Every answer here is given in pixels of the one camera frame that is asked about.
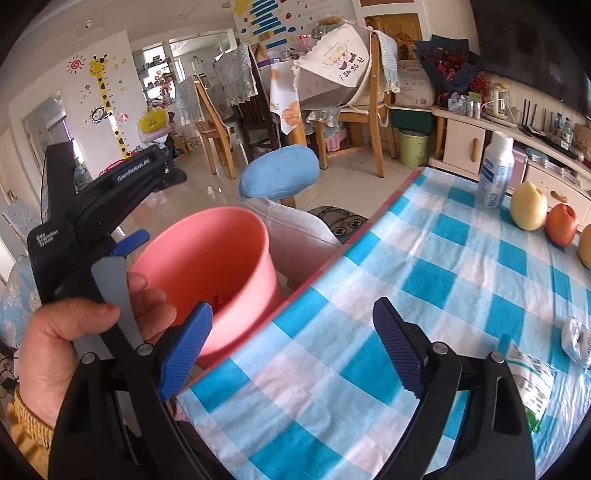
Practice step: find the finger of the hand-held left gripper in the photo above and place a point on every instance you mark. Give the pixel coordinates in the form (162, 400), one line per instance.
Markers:
(171, 176)
(131, 242)

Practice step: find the yellow shopping bag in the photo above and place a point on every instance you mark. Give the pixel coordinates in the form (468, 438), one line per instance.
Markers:
(153, 121)

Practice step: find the small water bottle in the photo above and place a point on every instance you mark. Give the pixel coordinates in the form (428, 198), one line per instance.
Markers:
(557, 127)
(568, 131)

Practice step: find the blue wall stickers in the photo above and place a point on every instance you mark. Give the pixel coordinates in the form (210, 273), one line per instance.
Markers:
(268, 21)

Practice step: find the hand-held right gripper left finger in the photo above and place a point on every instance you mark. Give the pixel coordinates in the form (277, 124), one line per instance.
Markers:
(187, 350)

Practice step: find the black wifi router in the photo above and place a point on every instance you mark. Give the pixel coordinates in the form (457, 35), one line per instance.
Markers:
(535, 124)

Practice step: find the green knit chair cover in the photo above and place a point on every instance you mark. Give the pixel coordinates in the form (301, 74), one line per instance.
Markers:
(387, 60)

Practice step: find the black television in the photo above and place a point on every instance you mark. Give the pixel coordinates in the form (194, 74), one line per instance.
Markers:
(531, 46)

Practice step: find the red apple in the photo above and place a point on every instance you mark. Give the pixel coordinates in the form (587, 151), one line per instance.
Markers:
(562, 226)

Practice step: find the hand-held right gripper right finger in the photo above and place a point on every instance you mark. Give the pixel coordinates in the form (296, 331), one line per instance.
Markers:
(397, 350)

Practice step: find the pink plastic bin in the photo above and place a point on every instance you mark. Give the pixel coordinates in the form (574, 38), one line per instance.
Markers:
(207, 258)

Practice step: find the person's left hand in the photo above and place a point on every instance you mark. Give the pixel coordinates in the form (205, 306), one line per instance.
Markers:
(51, 350)

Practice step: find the wooden chair lace cover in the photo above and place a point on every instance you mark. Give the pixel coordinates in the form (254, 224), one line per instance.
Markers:
(212, 134)

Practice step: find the dark wooden chair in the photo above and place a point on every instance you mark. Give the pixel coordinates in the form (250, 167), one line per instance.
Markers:
(254, 124)

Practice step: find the cream tv cabinet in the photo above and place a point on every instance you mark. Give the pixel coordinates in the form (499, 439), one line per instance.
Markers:
(461, 143)

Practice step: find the white blue-label bottle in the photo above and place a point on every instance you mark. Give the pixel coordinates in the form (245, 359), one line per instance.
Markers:
(494, 175)

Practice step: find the giraffe height wall sticker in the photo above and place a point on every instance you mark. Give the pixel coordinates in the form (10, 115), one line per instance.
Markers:
(108, 106)

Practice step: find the white cloth orange print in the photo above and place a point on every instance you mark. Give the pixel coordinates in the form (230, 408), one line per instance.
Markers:
(286, 106)

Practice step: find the green white snack packet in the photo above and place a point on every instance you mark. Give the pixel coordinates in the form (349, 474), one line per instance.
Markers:
(531, 383)

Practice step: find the owl print floor mat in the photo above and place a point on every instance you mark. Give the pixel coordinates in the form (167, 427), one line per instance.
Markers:
(339, 224)

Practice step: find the large golden pear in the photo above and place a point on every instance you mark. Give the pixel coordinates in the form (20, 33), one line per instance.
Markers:
(585, 247)

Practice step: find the beige snack bag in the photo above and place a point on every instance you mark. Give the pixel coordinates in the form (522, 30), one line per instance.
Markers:
(582, 141)

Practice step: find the dark wrapped red bouquet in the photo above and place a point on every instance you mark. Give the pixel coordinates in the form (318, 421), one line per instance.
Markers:
(445, 64)

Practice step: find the dark green storage box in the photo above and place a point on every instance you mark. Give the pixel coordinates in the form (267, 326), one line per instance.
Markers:
(411, 121)

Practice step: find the blue white checkered tablecloth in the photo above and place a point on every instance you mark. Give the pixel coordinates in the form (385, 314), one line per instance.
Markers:
(415, 277)

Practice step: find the white sack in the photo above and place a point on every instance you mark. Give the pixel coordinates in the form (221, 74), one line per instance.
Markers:
(415, 85)

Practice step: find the pale yellow pear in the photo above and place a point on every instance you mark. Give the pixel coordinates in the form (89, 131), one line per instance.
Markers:
(528, 207)

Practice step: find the light green waste bin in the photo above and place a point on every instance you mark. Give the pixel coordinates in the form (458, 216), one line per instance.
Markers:
(414, 150)

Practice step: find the grey white umbrella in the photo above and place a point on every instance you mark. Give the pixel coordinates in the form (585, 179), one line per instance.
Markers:
(328, 64)

